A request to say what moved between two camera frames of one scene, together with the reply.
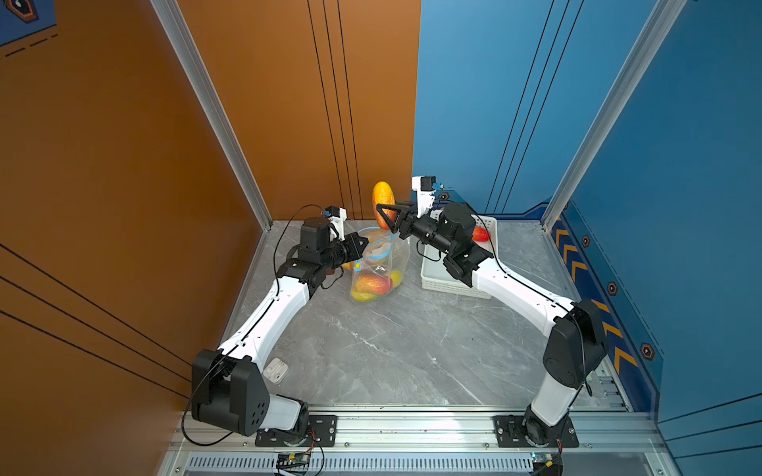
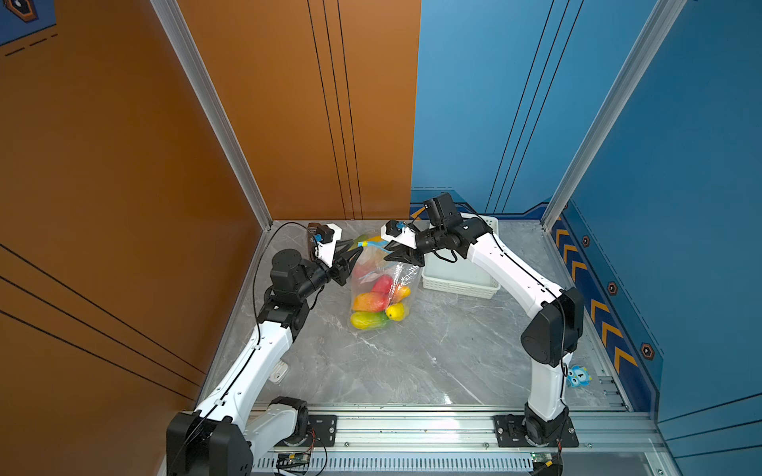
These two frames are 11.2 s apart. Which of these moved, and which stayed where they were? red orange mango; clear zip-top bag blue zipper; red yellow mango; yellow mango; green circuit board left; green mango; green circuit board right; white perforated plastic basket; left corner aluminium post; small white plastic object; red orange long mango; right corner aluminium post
Moved: yellow mango; clear zip-top bag blue zipper; red orange long mango; red yellow mango; green mango; red orange mango
Stayed: right corner aluminium post; green circuit board left; small white plastic object; white perforated plastic basket; green circuit board right; left corner aluminium post
